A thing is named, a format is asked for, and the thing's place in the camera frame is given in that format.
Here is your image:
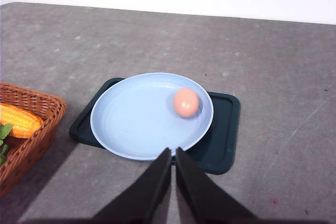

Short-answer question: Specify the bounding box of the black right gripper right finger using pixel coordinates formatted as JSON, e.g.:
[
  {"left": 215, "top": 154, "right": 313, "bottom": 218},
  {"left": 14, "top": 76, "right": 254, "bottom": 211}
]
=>
[{"left": 175, "top": 147, "right": 260, "bottom": 224}]

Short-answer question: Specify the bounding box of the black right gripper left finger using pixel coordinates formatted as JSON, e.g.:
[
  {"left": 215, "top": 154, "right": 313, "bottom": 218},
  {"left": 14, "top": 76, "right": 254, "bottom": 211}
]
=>
[{"left": 91, "top": 147, "right": 172, "bottom": 224}]

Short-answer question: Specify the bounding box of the red toy radish with leaves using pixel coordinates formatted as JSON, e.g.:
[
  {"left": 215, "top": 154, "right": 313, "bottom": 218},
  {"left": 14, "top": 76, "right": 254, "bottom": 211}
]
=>
[{"left": 0, "top": 123, "right": 13, "bottom": 167}]

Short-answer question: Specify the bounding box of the brown egg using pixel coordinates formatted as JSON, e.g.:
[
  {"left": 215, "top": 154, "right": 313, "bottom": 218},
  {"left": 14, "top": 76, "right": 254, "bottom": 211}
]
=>
[{"left": 173, "top": 88, "right": 199, "bottom": 119}]

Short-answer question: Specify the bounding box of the light blue plate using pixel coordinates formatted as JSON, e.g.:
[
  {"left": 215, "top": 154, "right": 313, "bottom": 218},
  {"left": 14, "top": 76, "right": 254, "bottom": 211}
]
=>
[{"left": 90, "top": 72, "right": 214, "bottom": 161}]

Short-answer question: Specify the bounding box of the brown wicker basket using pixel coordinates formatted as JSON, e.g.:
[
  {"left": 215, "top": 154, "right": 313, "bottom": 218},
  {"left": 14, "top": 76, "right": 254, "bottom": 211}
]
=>
[{"left": 0, "top": 82, "right": 67, "bottom": 199}]

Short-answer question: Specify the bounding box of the yellow toy corn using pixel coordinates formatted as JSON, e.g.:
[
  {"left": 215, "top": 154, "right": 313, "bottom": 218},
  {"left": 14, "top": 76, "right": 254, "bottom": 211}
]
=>
[{"left": 0, "top": 103, "right": 44, "bottom": 138}]

